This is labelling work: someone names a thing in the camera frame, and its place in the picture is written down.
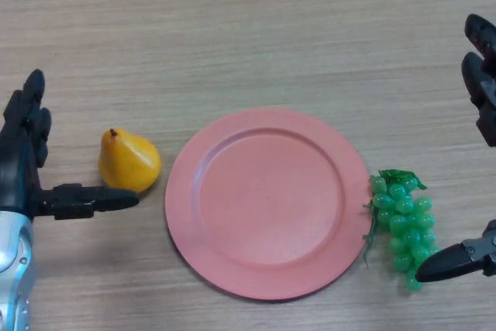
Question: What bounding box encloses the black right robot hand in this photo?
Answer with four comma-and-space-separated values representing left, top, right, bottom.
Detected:
414, 13, 496, 284

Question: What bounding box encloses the yellow pear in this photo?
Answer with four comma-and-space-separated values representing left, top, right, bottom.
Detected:
98, 127, 163, 195

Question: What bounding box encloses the green grape bunch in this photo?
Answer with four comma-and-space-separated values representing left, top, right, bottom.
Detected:
362, 167, 441, 292

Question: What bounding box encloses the pink round plate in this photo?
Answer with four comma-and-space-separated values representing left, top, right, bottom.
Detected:
164, 106, 374, 302

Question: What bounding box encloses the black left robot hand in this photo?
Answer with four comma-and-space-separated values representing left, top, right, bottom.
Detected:
0, 69, 140, 222

